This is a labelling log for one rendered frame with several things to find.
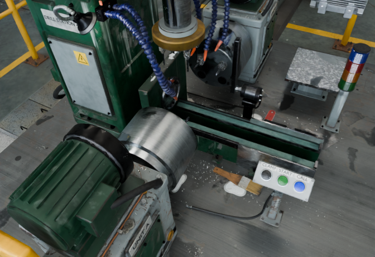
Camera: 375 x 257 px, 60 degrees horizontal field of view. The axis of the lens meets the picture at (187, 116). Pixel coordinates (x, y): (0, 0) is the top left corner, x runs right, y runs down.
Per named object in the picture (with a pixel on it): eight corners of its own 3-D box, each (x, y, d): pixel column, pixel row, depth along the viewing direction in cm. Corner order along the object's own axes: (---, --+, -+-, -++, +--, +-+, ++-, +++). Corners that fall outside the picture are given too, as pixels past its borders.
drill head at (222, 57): (179, 90, 150) (176, 44, 132) (214, 43, 175) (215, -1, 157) (231, 105, 142) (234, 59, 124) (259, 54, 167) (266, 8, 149)
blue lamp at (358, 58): (347, 61, 120) (351, 51, 117) (349, 52, 124) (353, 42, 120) (365, 66, 118) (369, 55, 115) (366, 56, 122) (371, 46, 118)
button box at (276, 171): (253, 180, 106) (251, 182, 101) (260, 159, 106) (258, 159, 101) (307, 200, 100) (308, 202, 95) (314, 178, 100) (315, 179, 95)
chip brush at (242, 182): (211, 174, 132) (211, 173, 131) (216, 165, 135) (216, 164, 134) (258, 196, 124) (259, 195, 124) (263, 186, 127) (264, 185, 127)
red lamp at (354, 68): (344, 71, 123) (347, 61, 120) (346, 62, 127) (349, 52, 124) (360, 75, 121) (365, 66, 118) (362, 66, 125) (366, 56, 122)
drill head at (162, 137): (91, 212, 110) (68, 170, 92) (147, 136, 132) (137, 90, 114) (155, 243, 102) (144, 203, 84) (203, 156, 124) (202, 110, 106)
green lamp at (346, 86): (336, 89, 130) (340, 80, 126) (339, 79, 133) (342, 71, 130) (352, 93, 128) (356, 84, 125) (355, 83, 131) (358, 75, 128)
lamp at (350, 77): (340, 80, 126) (344, 71, 123) (342, 71, 130) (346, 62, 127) (356, 84, 125) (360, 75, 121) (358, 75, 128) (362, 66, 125)
